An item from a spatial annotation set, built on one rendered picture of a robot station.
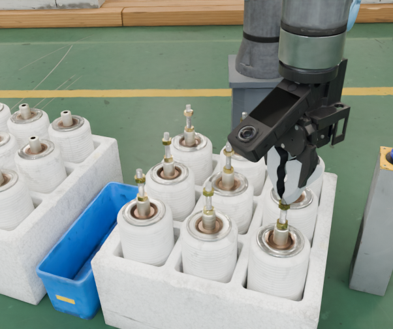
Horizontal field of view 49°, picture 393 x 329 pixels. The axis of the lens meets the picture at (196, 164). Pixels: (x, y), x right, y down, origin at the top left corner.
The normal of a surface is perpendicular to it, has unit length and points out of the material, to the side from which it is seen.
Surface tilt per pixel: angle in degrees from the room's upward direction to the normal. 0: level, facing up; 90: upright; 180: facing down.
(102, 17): 90
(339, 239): 0
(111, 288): 90
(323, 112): 0
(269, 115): 28
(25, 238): 90
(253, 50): 72
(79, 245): 88
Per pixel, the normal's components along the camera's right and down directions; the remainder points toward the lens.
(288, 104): -0.40, -0.55
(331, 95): 0.56, 0.46
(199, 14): -0.04, 0.57
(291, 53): -0.76, 0.39
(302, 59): -0.42, 0.54
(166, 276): -0.03, -0.82
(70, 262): 0.94, 0.15
